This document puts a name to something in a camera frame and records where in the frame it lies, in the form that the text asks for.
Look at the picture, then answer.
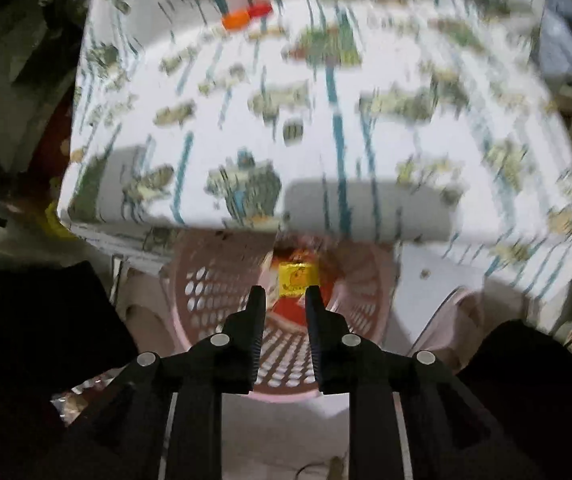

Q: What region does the animal print white cloth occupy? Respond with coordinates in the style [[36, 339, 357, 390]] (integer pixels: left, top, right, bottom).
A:
[[58, 0, 572, 301]]

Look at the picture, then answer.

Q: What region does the white grey plastic bag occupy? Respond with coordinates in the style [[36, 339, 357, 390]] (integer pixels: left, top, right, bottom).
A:
[[538, 0, 572, 86]]

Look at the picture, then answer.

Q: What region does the orange bottle cap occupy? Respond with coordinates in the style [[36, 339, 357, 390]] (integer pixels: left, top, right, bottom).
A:
[[222, 10, 251, 30]]

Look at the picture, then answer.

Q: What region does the pink perforated plastic basket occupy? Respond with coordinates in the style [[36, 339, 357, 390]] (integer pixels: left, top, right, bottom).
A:
[[160, 232, 401, 403]]

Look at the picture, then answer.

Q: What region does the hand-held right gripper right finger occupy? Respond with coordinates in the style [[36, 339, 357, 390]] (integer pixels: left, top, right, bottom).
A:
[[306, 285, 517, 480]]

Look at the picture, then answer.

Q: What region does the crumpled clear plastic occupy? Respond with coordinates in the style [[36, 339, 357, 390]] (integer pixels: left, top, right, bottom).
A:
[[50, 377, 111, 426]]

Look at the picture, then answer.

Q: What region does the person's left leg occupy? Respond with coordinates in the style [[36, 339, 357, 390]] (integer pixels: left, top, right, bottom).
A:
[[0, 260, 139, 406]]

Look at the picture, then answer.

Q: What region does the red strip wrapper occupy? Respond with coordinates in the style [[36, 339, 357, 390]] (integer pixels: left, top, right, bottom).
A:
[[268, 295, 311, 331]]

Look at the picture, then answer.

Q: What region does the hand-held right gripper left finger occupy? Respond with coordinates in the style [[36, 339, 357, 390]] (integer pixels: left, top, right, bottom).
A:
[[56, 285, 267, 480]]

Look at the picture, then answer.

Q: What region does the yellow snack packet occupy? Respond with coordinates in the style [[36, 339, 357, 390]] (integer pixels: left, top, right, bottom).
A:
[[277, 260, 319, 297]]

